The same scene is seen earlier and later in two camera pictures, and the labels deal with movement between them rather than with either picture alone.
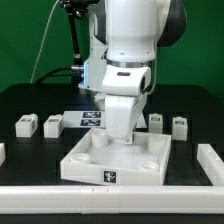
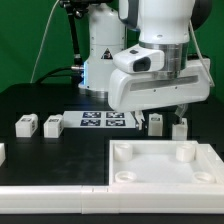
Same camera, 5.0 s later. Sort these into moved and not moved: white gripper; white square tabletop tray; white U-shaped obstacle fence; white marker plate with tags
Moved: white square tabletop tray; white gripper
Not moved: white marker plate with tags; white U-shaped obstacle fence
